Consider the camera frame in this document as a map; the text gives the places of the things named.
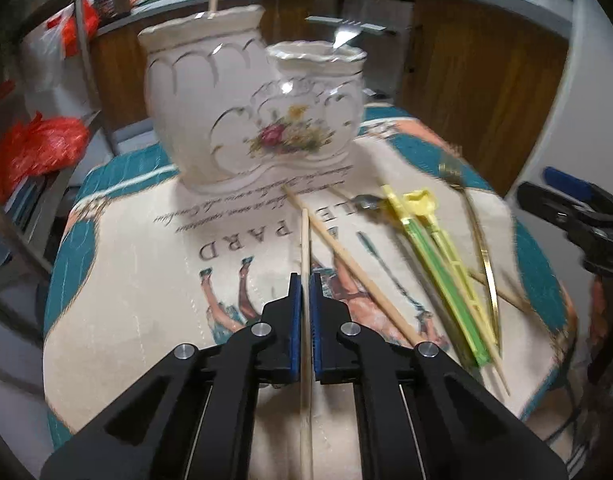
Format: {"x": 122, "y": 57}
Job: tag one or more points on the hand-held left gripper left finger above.
{"x": 295, "y": 330}

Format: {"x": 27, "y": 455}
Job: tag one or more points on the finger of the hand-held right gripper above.
{"x": 551, "y": 205}
{"x": 566, "y": 180}

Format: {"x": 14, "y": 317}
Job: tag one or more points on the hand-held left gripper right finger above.
{"x": 316, "y": 330}

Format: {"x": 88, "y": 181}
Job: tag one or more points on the gold fork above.
{"x": 451, "y": 172}

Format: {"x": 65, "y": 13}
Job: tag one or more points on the yellow green plastic fork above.
{"x": 426, "y": 255}

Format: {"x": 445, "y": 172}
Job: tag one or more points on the yellow plastic spoon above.
{"x": 417, "y": 202}

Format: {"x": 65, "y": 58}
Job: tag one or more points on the silver spoon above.
{"x": 367, "y": 202}

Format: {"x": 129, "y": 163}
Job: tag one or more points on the floral ceramic utensil holder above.
{"x": 206, "y": 110}

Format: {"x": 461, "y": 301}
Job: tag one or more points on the wooden kitchen cabinet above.
{"x": 461, "y": 85}

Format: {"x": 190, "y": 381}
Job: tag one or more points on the printed horse table cloth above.
{"x": 136, "y": 285}

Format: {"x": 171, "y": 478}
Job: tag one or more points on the stainless steel oven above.
{"x": 386, "y": 70}

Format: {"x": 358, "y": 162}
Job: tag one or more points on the silver fork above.
{"x": 344, "y": 35}

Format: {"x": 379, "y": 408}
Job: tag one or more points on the large red plastic bag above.
{"x": 36, "y": 145}

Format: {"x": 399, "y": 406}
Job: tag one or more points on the white plastic bag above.
{"x": 41, "y": 60}

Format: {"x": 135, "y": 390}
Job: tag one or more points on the small red plastic bag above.
{"x": 84, "y": 20}

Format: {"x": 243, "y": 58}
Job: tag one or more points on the dark cooking pot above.
{"x": 111, "y": 0}

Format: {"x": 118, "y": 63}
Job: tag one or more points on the metal rack frame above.
{"x": 94, "y": 90}

